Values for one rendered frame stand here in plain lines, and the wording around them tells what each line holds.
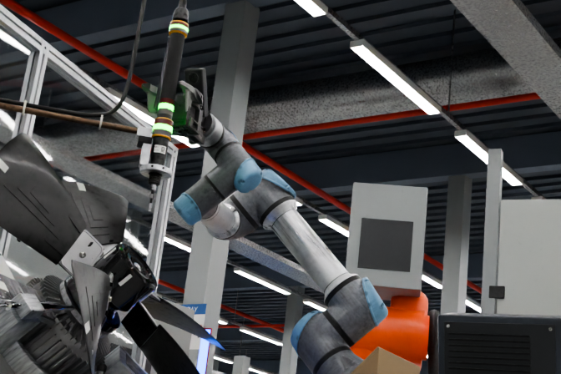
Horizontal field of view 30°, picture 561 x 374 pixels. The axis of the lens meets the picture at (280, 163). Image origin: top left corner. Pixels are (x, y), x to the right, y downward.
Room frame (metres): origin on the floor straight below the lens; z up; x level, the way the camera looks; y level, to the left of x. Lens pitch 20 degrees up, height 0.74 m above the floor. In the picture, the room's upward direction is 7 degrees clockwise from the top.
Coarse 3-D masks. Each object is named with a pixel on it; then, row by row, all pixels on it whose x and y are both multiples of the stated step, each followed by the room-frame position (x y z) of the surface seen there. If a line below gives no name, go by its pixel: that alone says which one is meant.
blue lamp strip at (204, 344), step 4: (204, 340) 2.48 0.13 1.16; (200, 344) 2.48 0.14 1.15; (204, 344) 2.48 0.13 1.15; (208, 344) 2.47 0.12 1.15; (200, 348) 2.48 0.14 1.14; (204, 348) 2.48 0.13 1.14; (200, 352) 2.48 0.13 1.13; (204, 352) 2.48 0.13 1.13; (200, 356) 2.48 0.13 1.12; (204, 356) 2.48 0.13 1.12; (200, 360) 2.48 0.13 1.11; (204, 360) 2.48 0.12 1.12; (200, 364) 2.48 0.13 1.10; (204, 364) 2.48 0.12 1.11; (200, 368) 2.48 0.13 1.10; (204, 368) 2.47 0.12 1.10; (200, 372) 2.48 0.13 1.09; (204, 372) 2.47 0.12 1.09
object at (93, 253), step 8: (88, 232) 2.02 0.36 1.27; (80, 240) 2.01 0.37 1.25; (88, 240) 2.02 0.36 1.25; (96, 240) 2.03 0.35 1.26; (72, 248) 2.00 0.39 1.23; (80, 248) 2.01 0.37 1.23; (88, 248) 2.03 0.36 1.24; (96, 248) 2.04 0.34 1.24; (64, 256) 2.00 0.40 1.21; (72, 256) 2.01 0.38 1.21; (88, 256) 2.03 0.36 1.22; (96, 256) 2.04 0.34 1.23; (64, 264) 2.00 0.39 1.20; (88, 264) 2.03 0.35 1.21; (72, 272) 2.01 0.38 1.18
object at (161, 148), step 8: (184, 0) 2.16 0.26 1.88; (176, 8) 2.15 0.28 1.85; (184, 8) 2.15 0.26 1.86; (176, 16) 2.15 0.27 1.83; (184, 16) 2.15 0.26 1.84; (160, 136) 2.15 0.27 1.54; (152, 144) 2.16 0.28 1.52; (160, 144) 2.15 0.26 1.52; (168, 144) 2.16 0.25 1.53; (152, 152) 2.15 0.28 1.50; (160, 152) 2.15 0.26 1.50; (152, 160) 2.15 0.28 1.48; (160, 160) 2.15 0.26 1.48; (152, 176) 2.15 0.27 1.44; (160, 176) 2.17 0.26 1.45
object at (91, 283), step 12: (72, 264) 1.73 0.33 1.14; (84, 264) 1.78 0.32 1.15; (84, 276) 1.77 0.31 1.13; (96, 276) 1.84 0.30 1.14; (108, 276) 1.92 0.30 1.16; (84, 288) 1.77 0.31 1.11; (96, 288) 1.83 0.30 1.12; (108, 288) 1.92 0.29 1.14; (84, 300) 1.76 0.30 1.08; (96, 300) 1.83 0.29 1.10; (84, 312) 1.76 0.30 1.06; (96, 312) 1.83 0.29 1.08; (84, 324) 1.75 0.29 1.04; (96, 324) 1.84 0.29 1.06; (96, 336) 1.86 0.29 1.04; (96, 348) 1.88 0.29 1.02
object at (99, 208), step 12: (72, 192) 2.22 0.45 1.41; (84, 192) 2.24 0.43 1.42; (96, 192) 2.26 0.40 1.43; (108, 192) 2.29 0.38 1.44; (84, 204) 2.21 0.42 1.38; (96, 204) 2.22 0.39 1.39; (108, 204) 2.24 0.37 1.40; (120, 204) 2.27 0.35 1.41; (84, 216) 2.18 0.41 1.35; (96, 216) 2.19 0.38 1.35; (108, 216) 2.20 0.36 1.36; (120, 216) 2.22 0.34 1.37; (96, 228) 2.17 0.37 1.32; (108, 228) 2.17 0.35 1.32; (120, 228) 2.19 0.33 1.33; (108, 240) 2.15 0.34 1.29; (120, 240) 2.16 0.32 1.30
